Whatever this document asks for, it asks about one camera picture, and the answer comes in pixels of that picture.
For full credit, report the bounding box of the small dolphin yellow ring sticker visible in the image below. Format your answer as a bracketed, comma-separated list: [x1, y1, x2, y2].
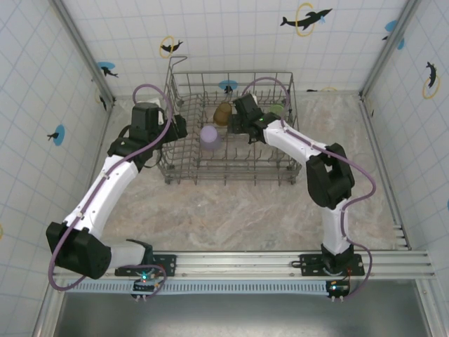
[159, 34, 185, 59]

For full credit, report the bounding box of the large dolphin yellow ring sticker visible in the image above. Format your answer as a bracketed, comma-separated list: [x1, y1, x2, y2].
[279, 2, 333, 38]

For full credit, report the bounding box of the aluminium floor rail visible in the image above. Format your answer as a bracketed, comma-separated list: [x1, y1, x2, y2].
[359, 93, 413, 251]

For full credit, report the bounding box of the aluminium corner post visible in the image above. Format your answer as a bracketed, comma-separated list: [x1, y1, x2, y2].
[358, 0, 427, 99]
[48, 0, 116, 105]

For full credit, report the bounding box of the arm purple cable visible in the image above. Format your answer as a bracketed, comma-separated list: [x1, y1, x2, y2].
[240, 77, 377, 301]
[48, 84, 175, 298]

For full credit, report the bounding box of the black controller board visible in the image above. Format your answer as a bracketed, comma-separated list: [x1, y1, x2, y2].
[325, 279, 351, 303]
[130, 270, 159, 303]

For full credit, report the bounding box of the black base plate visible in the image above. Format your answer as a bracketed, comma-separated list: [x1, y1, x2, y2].
[114, 253, 177, 278]
[300, 252, 366, 278]

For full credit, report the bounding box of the purple plastic cup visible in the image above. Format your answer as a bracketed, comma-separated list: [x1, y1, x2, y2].
[199, 125, 222, 152]

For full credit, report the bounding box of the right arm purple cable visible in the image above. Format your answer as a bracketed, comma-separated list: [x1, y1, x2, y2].
[240, 77, 377, 301]

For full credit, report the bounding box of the light blue cable duct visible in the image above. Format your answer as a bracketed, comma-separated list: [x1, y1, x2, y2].
[65, 279, 333, 296]

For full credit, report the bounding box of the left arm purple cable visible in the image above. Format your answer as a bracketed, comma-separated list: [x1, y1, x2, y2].
[48, 84, 175, 298]

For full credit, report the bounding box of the amber glass cup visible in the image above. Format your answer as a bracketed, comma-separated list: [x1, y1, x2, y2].
[213, 102, 234, 127]

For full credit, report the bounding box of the grey wire dish rack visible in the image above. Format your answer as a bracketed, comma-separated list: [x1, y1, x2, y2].
[155, 55, 304, 187]

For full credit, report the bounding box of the aluminium mounting rail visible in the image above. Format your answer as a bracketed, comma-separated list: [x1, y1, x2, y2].
[51, 249, 436, 281]

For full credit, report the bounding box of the grey metal panel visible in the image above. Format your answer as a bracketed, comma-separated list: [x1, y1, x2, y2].
[58, 280, 432, 337]

